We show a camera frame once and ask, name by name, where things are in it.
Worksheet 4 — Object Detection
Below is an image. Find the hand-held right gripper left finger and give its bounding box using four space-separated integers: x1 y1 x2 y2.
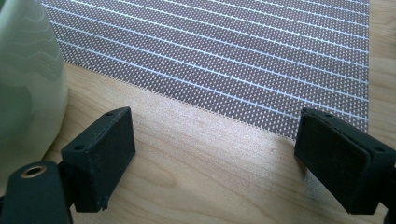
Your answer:
60 106 137 214

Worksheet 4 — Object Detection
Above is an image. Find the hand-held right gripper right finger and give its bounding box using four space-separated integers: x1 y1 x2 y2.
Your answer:
293 106 396 216

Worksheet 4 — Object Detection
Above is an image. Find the green ceramic bowl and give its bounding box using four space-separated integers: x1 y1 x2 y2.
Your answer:
0 0 69 197

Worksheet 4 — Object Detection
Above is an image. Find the striped woven placemat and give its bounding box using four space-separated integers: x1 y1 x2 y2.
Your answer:
40 0 371 142

